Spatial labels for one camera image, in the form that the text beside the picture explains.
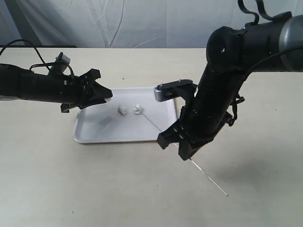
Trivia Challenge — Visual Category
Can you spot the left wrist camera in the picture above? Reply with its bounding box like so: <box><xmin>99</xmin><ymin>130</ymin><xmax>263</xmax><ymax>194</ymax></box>
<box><xmin>50</xmin><ymin>52</ymin><xmax>71</xmax><ymax>74</ymax></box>

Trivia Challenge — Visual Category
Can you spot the white backdrop curtain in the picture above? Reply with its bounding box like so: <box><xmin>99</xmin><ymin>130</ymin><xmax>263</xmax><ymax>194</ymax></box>
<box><xmin>0</xmin><ymin>0</ymin><xmax>303</xmax><ymax>49</ymax></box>

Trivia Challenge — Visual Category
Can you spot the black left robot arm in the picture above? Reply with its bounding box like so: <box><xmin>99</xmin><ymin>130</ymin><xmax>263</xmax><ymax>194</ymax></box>
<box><xmin>0</xmin><ymin>64</ymin><xmax>113</xmax><ymax>113</ymax></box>

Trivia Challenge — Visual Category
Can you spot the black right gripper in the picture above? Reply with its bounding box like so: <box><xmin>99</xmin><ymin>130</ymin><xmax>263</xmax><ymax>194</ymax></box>
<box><xmin>157</xmin><ymin>66</ymin><xmax>244</xmax><ymax>161</ymax></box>

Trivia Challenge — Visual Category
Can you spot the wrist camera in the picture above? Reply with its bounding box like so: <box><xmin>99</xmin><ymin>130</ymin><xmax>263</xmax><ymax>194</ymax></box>
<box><xmin>50</xmin><ymin>52</ymin><xmax>71</xmax><ymax>74</ymax></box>
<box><xmin>154</xmin><ymin>79</ymin><xmax>197</xmax><ymax>102</ymax></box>

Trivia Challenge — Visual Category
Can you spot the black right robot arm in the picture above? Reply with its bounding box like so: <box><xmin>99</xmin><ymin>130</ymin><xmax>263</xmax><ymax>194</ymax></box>
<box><xmin>154</xmin><ymin>12</ymin><xmax>303</xmax><ymax>160</ymax></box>

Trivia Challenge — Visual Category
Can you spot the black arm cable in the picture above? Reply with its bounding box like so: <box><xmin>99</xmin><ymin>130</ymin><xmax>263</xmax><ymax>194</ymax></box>
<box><xmin>227</xmin><ymin>0</ymin><xmax>303</xmax><ymax>126</ymax></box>
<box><xmin>0</xmin><ymin>39</ymin><xmax>74</xmax><ymax>76</ymax></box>

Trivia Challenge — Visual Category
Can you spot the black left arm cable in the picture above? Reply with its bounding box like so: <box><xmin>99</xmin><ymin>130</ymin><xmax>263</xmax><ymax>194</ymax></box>
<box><xmin>0</xmin><ymin>39</ymin><xmax>74</xmax><ymax>76</ymax></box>

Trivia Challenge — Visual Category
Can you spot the thin metal skewer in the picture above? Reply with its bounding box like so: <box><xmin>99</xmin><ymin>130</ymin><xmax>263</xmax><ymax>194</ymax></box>
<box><xmin>140</xmin><ymin>112</ymin><xmax>229</xmax><ymax>197</ymax></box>

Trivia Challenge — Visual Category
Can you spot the white marshmallow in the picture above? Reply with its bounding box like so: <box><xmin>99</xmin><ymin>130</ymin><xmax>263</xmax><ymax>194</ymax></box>
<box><xmin>133</xmin><ymin>104</ymin><xmax>143</xmax><ymax>115</ymax></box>
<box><xmin>117</xmin><ymin>105</ymin><xmax>128</xmax><ymax>115</ymax></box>

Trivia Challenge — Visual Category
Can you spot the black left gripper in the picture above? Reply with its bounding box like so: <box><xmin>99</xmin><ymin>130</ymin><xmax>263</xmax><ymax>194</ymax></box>
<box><xmin>59</xmin><ymin>69</ymin><xmax>113</xmax><ymax>113</ymax></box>

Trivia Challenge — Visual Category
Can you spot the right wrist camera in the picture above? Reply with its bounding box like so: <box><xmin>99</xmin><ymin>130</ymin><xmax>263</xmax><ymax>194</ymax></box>
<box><xmin>154</xmin><ymin>79</ymin><xmax>197</xmax><ymax>102</ymax></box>

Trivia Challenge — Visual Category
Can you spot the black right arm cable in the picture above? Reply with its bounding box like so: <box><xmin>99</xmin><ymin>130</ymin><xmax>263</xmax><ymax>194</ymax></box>
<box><xmin>227</xmin><ymin>0</ymin><xmax>303</xmax><ymax>126</ymax></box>

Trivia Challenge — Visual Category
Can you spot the white plastic tray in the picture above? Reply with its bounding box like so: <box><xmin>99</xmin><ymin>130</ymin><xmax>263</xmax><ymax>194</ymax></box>
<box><xmin>73</xmin><ymin>87</ymin><xmax>177</xmax><ymax>144</ymax></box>

